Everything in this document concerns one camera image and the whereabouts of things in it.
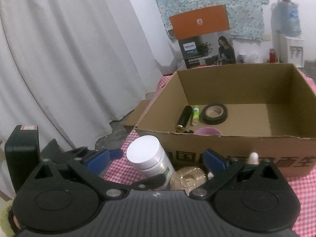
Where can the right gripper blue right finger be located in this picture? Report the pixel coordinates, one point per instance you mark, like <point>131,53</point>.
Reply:
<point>224,171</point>

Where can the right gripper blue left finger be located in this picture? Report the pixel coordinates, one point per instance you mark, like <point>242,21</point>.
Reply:
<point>89,168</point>

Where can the pink tape roll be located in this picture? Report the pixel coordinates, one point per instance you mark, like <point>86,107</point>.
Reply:
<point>207,131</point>

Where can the green white glue stick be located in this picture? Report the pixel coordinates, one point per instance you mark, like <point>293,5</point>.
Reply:
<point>195,115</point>

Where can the black electrical tape roll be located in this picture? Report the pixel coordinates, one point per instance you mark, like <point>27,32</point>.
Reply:
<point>214,114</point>

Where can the brown cardboard box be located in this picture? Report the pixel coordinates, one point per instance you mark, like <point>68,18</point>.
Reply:
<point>271,111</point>

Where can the black cylinder flashlight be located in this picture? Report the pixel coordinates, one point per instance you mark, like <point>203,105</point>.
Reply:
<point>183,119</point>

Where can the pink checkered tablecloth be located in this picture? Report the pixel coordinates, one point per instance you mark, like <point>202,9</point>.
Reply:
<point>121,171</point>

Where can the white curtain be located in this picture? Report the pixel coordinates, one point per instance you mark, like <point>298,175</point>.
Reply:
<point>71,67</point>

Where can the red bottle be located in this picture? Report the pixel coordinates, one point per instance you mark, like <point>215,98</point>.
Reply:
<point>272,56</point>

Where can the orange Philips product box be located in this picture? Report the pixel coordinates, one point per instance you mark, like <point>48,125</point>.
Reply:
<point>204,36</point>

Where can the white water dispenser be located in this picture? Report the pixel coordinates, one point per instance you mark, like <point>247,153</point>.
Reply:
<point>292,50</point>

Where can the blue patterned wall cloth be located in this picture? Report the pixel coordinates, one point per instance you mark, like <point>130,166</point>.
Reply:
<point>245,16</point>

